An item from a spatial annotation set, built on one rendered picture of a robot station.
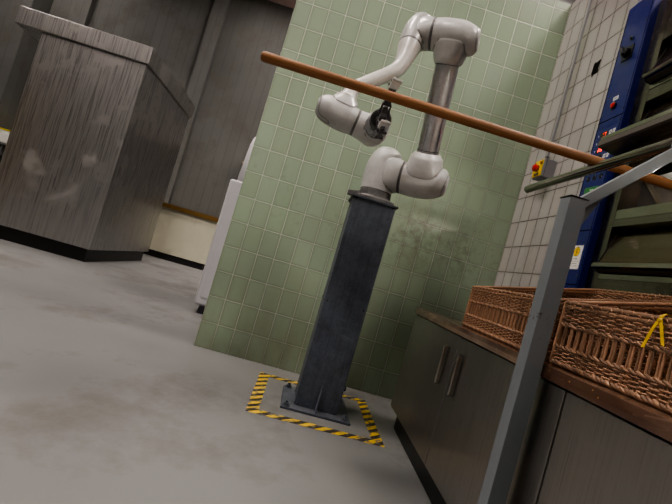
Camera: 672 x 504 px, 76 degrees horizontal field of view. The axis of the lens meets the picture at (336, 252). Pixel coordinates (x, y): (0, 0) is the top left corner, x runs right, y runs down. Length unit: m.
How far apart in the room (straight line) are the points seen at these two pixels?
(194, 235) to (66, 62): 3.14
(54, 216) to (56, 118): 0.97
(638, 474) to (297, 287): 1.99
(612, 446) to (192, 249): 6.83
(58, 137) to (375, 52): 3.44
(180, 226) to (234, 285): 4.88
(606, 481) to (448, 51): 1.61
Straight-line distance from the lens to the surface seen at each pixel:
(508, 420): 1.07
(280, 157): 2.60
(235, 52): 10.68
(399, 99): 1.36
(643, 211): 1.92
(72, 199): 5.05
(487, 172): 2.80
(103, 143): 5.02
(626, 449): 0.88
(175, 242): 7.40
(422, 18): 2.09
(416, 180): 2.02
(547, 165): 2.56
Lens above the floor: 0.66
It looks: 2 degrees up
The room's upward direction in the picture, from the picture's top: 16 degrees clockwise
